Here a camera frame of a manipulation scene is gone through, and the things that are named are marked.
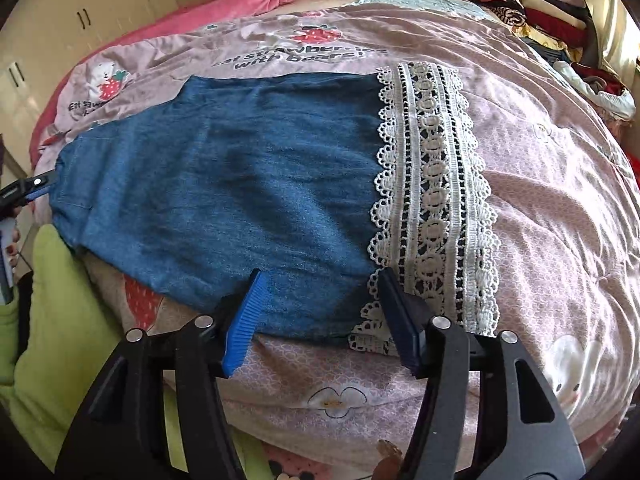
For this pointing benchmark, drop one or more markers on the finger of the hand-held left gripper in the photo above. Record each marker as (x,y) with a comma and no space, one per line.
(35,191)

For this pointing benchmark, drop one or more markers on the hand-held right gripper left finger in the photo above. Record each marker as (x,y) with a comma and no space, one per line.
(245,325)

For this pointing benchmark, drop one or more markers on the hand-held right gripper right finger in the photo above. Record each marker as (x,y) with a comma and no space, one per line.
(400,320)

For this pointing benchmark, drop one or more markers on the denim pants with lace hem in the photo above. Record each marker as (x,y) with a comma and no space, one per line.
(225,185)

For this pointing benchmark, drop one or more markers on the person's left hand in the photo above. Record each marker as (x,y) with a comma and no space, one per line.
(12,245)

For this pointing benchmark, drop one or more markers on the pink strawberry print quilt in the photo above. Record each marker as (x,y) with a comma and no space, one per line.
(550,210)

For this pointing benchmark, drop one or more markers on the cream wardrobe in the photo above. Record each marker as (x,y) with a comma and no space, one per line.
(75,5)

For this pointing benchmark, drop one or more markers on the pink blanket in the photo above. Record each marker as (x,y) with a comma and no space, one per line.
(150,30)

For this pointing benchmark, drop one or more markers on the white garment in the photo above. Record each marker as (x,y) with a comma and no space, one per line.
(590,92)

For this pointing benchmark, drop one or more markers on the maroon garment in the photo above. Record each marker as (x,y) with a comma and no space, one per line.
(607,80)

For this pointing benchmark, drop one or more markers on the light blue cloth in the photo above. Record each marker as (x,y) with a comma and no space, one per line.
(415,2)

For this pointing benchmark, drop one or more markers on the beige bed sheet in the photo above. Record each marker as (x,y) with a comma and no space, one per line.
(325,4)

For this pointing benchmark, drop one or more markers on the stack of folded clothes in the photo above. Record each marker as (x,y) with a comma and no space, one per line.
(530,5)

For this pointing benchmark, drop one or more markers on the cream curtain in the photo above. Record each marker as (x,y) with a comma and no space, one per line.
(615,20)

